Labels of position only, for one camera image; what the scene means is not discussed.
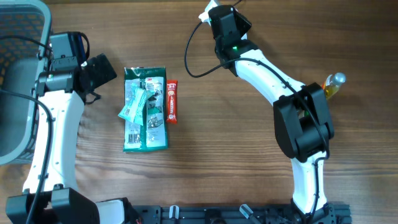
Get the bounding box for light green plastic sachet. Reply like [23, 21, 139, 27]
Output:
[118, 83, 155, 126]

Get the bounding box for red Nescafe coffee stick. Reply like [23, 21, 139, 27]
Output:
[167, 80, 178, 124]

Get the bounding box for green 3M gloves package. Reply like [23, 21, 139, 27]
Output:
[123, 67, 168, 153]

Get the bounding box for yellow oil bottle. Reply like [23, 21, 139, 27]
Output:
[321, 72, 346, 100]

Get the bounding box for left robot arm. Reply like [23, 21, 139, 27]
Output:
[6, 32, 129, 223]

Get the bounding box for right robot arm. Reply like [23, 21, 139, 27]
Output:
[200, 1, 334, 223]

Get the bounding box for grey plastic mesh basket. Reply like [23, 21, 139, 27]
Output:
[1, 0, 52, 165]

